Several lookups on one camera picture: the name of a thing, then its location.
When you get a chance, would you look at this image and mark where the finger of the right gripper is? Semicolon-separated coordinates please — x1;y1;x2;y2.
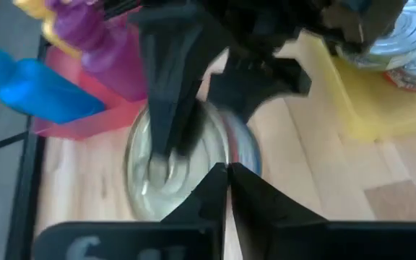
207;53;313;124
130;9;230;162

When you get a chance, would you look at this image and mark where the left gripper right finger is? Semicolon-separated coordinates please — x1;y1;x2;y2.
228;162;416;260

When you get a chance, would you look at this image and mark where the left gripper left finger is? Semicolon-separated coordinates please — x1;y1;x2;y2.
30;162;230;260

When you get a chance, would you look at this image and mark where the purple plastic bottle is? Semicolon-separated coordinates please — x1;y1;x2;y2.
44;0;150;103

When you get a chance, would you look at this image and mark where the yellow plastic container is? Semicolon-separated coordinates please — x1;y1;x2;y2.
276;30;416;142

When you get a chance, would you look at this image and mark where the blue plastic bottle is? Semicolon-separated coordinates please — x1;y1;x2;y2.
0;41;107;126

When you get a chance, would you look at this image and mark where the yellow plastic bottle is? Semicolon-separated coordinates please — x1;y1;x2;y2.
12;0;83;61

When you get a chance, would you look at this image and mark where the red plastic tray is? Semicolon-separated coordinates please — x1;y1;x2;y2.
32;6;151;142

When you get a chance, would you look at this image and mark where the black metal table frame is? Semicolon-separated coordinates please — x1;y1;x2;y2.
0;35;48;260

